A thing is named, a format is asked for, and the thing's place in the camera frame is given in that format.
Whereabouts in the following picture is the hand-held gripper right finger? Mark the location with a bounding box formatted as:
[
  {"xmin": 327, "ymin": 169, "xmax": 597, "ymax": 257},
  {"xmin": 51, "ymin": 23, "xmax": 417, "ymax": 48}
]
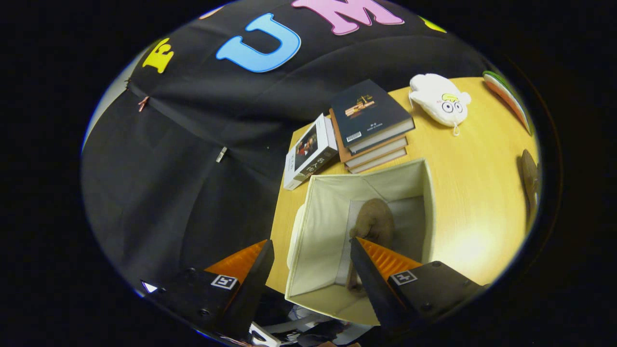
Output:
[{"xmin": 349, "ymin": 237, "xmax": 485, "ymax": 333}]

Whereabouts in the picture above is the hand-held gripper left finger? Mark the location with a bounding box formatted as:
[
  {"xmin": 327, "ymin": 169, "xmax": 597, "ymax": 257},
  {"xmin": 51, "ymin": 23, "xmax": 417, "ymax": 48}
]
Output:
[{"xmin": 140, "ymin": 240, "xmax": 275, "ymax": 340}]

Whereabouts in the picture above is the brown fuzzy shoe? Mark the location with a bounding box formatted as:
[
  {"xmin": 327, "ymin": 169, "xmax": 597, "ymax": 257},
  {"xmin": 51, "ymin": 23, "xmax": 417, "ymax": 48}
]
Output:
[
  {"xmin": 521, "ymin": 149, "xmax": 540, "ymax": 227},
  {"xmin": 347, "ymin": 198, "xmax": 396, "ymax": 295}
]

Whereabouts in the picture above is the grey fabric storage box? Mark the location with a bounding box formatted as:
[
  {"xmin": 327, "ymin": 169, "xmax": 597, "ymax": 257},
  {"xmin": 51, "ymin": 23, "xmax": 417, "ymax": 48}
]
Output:
[{"xmin": 285, "ymin": 159, "xmax": 437, "ymax": 326}]

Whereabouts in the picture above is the black backdrop cloth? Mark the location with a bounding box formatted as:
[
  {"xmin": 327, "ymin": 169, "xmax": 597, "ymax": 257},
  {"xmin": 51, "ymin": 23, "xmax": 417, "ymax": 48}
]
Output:
[{"xmin": 81, "ymin": 0, "xmax": 492, "ymax": 299}]

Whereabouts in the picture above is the brown hardcover book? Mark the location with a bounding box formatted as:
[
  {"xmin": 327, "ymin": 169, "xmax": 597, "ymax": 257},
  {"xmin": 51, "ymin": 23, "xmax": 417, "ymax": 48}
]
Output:
[
  {"xmin": 345, "ymin": 147, "xmax": 408, "ymax": 174},
  {"xmin": 329, "ymin": 108, "xmax": 409, "ymax": 169}
]

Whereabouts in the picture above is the white portrait cover book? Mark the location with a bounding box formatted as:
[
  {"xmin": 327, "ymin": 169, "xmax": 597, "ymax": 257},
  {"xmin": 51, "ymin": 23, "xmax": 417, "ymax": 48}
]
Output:
[{"xmin": 283, "ymin": 113, "xmax": 339, "ymax": 191}]

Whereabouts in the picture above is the dark hardcover book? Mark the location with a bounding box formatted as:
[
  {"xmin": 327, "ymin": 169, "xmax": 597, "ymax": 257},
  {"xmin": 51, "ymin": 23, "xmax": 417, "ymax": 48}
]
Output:
[{"xmin": 329, "ymin": 79, "xmax": 415, "ymax": 155}]

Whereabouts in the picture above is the white plush toy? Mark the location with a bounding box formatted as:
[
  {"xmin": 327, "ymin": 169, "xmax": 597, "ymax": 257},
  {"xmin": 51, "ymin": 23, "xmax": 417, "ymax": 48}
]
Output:
[{"xmin": 409, "ymin": 73, "xmax": 472, "ymax": 136}]

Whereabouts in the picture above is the watermelon slice plush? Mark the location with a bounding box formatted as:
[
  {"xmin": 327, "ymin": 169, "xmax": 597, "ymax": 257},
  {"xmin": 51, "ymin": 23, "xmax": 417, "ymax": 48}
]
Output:
[{"xmin": 483, "ymin": 71, "xmax": 533, "ymax": 135}]

